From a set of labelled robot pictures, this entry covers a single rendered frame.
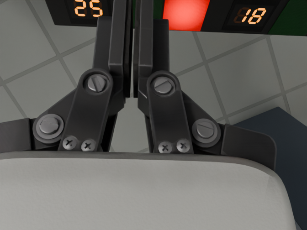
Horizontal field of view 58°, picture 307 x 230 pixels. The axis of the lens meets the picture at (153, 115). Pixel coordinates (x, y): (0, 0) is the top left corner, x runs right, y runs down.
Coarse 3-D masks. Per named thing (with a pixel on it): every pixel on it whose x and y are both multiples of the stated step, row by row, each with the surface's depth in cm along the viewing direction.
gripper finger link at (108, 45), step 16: (128, 0) 11; (112, 16) 11; (128, 16) 11; (96, 32) 11; (112, 32) 10; (128, 32) 10; (96, 48) 11; (112, 48) 10; (128, 48) 10; (96, 64) 11; (112, 64) 10; (128, 64) 10; (128, 80) 11; (128, 96) 12; (48, 112) 10; (64, 112) 10; (112, 112) 11; (32, 128) 9; (48, 128) 9; (48, 144) 9
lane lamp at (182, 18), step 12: (168, 0) 18; (180, 0) 18; (192, 0) 18; (204, 0) 18; (168, 12) 19; (180, 12) 19; (192, 12) 19; (204, 12) 19; (180, 24) 20; (192, 24) 20
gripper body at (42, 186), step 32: (0, 160) 8; (32, 160) 8; (64, 160) 8; (96, 160) 8; (128, 160) 8; (160, 160) 8; (192, 160) 8; (224, 160) 8; (0, 192) 7; (32, 192) 7; (64, 192) 7; (96, 192) 7; (128, 192) 8; (160, 192) 8; (192, 192) 8; (224, 192) 8; (256, 192) 8; (0, 224) 7; (32, 224) 7; (64, 224) 7; (96, 224) 7; (128, 224) 7; (160, 224) 7; (192, 224) 7; (224, 224) 7; (256, 224) 7; (288, 224) 8
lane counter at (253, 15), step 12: (240, 0) 18; (252, 0) 18; (264, 0) 18; (276, 0) 18; (240, 12) 19; (252, 12) 19; (264, 12) 19; (228, 24) 20; (240, 24) 20; (252, 24) 20; (264, 24) 20
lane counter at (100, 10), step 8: (64, 0) 18; (72, 0) 18; (80, 0) 18; (88, 0) 18; (96, 0) 18; (104, 0) 18; (72, 8) 19; (80, 8) 19; (88, 8) 19; (96, 8) 19; (104, 8) 19; (72, 16) 19; (80, 16) 19; (88, 16) 19; (96, 16) 19; (96, 24) 20
